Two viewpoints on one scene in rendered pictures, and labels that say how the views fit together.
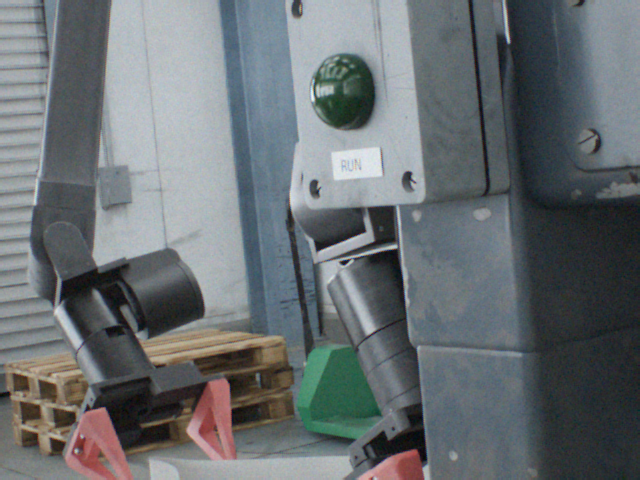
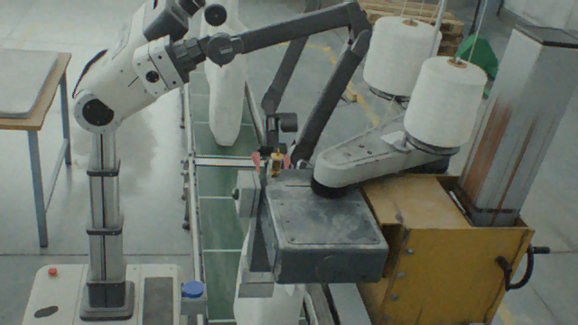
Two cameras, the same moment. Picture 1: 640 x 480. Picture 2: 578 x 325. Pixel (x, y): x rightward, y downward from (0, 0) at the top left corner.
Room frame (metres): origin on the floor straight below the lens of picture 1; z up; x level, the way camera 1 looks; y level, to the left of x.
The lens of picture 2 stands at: (-0.47, -0.50, 2.02)
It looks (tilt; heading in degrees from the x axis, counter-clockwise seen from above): 31 degrees down; 22
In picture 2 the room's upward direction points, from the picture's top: 10 degrees clockwise
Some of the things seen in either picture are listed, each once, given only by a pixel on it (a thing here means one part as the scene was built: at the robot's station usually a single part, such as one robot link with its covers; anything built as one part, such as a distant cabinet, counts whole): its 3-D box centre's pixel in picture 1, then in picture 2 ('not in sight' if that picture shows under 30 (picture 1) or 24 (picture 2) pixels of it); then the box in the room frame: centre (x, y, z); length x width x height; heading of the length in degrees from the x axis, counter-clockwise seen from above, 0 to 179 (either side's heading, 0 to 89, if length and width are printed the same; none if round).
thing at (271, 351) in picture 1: (144, 363); (406, 14); (6.50, 0.95, 0.36); 1.20 x 0.82 x 0.14; 123
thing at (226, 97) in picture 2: not in sight; (228, 77); (2.26, 1.02, 0.74); 0.47 x 0.22 x 0.72; 35
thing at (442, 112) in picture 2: not in sight; (445, 99); (0.65, -0.40, 1.61); 0.15 x 0.14 x 0.17; 37
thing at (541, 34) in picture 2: not in sight; (553, 36); (0.80, -0.55, 1.76); 0.12 x 0.11 x 0.01; 127
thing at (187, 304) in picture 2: not in sight; (192, 298); (0.56, 0.12, 0.81); 0.08 x 0.08 x 0.06; 37
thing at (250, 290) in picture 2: not in sight; (255, 284); (0.55, -0.08, 0.98); 0.09 x 0.05 x 0.05; 127
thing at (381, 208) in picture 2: not in sight; (368, 222); (0.64, -0.31, 1.26); 0.22 x 0.05 x 0.16; 37
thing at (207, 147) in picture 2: not in sight; (216, 88); (2.84, 1.45, 0.33); 2.21 x 0.39 x 0.09; 37
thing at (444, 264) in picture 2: not in sight; (433, 247); (0.74, -0.47, 1.18); 0.34 x 0.25 x 0.31; 127
